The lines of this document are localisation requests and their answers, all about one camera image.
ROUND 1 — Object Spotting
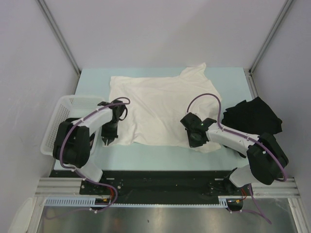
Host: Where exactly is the stack of black t shirts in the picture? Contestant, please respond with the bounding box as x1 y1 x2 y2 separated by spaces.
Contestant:
221 97 283 136

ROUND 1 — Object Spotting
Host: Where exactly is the white plastic laundry basket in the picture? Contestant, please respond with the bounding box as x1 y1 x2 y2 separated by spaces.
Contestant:
40 95 104 156

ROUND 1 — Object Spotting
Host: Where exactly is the white t shirt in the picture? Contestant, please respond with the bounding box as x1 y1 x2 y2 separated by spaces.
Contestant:
109 64 222 148

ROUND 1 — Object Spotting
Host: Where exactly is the aluminium corner post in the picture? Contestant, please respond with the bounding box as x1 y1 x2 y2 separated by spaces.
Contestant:
249 0 294 73
36 0 82 75

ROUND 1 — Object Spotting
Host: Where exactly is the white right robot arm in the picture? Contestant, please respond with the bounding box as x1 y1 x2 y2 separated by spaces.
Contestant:
180 113 289 195

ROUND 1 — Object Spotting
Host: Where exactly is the left aluminium corner post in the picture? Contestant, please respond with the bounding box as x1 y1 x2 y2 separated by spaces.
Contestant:
36 0 82 75

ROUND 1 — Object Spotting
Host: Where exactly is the right aluminium corner post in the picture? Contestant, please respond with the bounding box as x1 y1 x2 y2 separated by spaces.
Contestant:
249 0 294 73

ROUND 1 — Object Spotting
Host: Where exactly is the white slotted cable duct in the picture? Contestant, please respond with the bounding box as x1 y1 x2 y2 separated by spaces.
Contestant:
44 197 242 208

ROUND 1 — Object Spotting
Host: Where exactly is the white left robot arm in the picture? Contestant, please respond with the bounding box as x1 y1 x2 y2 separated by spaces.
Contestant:
52 100 128 194

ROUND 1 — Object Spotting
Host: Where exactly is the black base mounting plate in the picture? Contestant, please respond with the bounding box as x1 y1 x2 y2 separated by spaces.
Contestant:
80 169 253 212

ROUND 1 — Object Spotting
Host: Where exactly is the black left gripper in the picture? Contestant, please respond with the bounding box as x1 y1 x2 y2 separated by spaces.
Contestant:
101 120 118 144

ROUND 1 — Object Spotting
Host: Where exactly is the aluminium frame rail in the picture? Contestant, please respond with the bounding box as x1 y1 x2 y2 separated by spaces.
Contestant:
35 178 300 199

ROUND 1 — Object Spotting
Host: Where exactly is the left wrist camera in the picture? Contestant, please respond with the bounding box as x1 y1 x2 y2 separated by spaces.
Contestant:
97 101 110 106

